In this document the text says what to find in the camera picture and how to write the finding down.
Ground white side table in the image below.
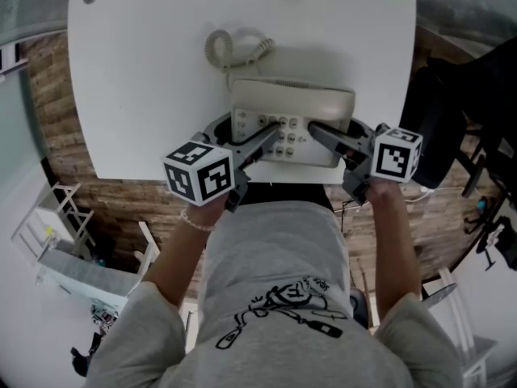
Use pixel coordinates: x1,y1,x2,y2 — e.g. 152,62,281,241
33,220,161,311

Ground beaded string bracelet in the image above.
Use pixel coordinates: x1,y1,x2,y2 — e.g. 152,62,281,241
179,209,217,234

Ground person's right forearm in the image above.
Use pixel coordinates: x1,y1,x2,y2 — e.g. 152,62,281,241
364,178,423,331

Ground white wire shelf rack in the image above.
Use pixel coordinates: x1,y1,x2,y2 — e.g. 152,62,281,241
11,181,96,267

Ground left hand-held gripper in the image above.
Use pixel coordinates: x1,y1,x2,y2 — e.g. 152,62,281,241
163,112,284,213

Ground white floor cable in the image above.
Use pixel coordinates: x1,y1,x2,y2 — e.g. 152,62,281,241
403,184,466,204

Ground beige coiled telephone cord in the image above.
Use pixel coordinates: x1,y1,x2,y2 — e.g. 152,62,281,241
204,27,276,74

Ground beige telephone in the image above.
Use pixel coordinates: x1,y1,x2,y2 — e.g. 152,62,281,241
230,77,357,170

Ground black office chair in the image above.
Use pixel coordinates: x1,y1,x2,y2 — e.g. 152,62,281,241
398,36,517,190

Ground grey printed t-shirt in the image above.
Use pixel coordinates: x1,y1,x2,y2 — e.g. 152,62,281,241
86,199,462,388

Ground white frame chair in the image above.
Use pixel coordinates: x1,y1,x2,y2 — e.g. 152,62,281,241
422,268,498,388

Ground person's left forearm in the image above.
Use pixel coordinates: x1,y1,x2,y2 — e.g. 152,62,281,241
143,198,228,310

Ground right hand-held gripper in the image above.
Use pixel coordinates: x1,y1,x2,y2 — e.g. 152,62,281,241
308,118,424,206

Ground black stand with cables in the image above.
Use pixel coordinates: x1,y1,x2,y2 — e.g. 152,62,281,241
462,194,517,273

